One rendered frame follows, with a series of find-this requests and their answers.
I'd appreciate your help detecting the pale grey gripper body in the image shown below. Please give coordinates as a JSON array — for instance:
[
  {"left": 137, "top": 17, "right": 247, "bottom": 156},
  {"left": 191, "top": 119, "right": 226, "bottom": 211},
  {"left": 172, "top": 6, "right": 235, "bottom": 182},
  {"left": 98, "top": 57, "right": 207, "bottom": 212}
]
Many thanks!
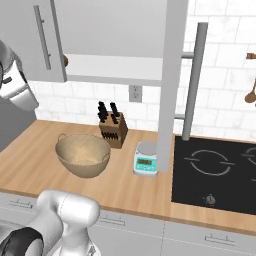
[{"left": 0, "top": 81, "right": 40, "bottom": 113}]

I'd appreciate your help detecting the grey cabinet door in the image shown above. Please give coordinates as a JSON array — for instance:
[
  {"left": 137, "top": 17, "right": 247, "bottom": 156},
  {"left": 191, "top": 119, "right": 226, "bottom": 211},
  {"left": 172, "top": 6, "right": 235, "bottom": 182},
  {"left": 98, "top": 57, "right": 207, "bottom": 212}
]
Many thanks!
[
  {"left": 155, "top": 0, "right": 190, "bottom": 174},
  {"left": 0, "top": 0, "right": 68, "bottom": 84}
]

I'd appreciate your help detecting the tan woven basket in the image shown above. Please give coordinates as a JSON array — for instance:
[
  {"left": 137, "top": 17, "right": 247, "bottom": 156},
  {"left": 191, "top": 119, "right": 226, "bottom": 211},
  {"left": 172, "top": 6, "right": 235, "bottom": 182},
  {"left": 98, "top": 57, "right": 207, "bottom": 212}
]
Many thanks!
[{"left": 54, "top": 132, "right": 112, "bottom": 179}]

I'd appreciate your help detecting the wooden knife block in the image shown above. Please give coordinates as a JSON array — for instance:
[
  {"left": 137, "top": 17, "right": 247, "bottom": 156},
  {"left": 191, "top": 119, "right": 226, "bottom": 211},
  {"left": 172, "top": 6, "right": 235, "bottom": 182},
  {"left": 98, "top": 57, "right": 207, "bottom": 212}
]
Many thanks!
[{"left": 98, "top": 111, "right": 130, "bottom": 150}]

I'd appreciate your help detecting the grey drawer front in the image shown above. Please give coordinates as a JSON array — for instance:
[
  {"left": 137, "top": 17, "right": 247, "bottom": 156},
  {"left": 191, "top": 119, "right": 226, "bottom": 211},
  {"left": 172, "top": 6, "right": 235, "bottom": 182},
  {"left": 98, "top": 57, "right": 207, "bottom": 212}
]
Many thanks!
[
  {"left": 162, "top": 220, "right": 256, "bottom": 256},
  {"left": 87, "top": 209, "right": 167, "bottom": 256},
  {"left": 0, "top": 191, "right": 39, "bottom": 216}
]

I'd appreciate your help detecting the white teal kitchen scale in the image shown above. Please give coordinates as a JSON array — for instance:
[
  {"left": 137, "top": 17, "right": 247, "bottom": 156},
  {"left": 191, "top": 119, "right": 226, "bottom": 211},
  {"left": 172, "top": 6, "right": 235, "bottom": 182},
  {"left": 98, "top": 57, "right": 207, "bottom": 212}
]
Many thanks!
[{"left": 132, "top": 141, "right": 160, "bottom": 178}]

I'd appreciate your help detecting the black hob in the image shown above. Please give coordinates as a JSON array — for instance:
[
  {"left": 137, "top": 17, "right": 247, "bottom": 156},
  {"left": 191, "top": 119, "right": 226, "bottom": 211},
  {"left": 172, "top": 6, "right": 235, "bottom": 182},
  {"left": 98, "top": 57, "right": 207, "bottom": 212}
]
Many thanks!
[{"left": 170, "top": 134, "right": 256, "bottom": 216}]

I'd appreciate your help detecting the round hob knob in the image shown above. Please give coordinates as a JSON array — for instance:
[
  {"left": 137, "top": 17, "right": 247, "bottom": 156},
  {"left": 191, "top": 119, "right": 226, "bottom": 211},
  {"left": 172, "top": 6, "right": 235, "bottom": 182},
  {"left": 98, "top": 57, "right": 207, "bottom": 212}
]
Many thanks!
[{"left": 204, "top": 194, "right": 217, "bottom": 206}]

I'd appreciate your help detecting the wooden spoon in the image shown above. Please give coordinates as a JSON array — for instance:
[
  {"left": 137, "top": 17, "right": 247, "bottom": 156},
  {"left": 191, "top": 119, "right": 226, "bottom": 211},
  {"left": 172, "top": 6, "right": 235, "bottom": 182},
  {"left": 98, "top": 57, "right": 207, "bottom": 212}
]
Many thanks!
[{"left": 244, "top": 77, "right": 256, "bottom": 105}]

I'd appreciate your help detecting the grey bar door handle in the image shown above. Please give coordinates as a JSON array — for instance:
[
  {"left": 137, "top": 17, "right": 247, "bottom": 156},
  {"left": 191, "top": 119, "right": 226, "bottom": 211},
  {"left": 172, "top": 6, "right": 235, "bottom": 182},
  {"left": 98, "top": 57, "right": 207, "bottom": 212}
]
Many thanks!
[
  {"left": 174, "top": 22, "right": 209, "bottom": 142},
  {"left": 32, "top": 4, "right": 53, "bottom": 71}
]

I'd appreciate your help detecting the black handled knife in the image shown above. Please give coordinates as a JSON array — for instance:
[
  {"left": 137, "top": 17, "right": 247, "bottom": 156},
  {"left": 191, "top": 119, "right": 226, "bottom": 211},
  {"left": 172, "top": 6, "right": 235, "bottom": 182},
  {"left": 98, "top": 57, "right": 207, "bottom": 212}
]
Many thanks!
[
  {"left": 96, "top": 101, "right": 109, "bottom": 122},
  {"left": 109, "top": 101, "right": 122, "bottom": 118}
]

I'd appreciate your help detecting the grey wall cabinet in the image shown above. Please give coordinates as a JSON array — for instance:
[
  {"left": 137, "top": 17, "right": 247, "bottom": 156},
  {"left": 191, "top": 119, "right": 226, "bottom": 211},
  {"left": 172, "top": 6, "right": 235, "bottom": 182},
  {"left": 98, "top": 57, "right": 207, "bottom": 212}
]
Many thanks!
[{"left": 53, "top": 0, "right": 168, "bottom": 88}]

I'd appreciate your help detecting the grey drawer handle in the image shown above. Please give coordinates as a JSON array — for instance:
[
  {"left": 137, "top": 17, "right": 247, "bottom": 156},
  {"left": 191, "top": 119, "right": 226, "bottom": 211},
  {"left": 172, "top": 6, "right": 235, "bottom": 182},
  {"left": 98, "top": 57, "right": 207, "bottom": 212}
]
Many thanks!
[
  {"left": 98, "top": 215, "right": 127, "bottom": 227},
  {"left": 8, "top": 198, "right": 34, "bottom": 210},
  {"left": 204, "top": 234, "right": 232, "bottom": 247}
]

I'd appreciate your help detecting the white wall outlet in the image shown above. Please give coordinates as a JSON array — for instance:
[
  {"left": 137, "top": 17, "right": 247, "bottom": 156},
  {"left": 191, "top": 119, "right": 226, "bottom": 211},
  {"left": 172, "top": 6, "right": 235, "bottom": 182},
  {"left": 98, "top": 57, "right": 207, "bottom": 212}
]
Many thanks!
[{"left": 128, "top": 84, "right": 144, "bottom": 104}]

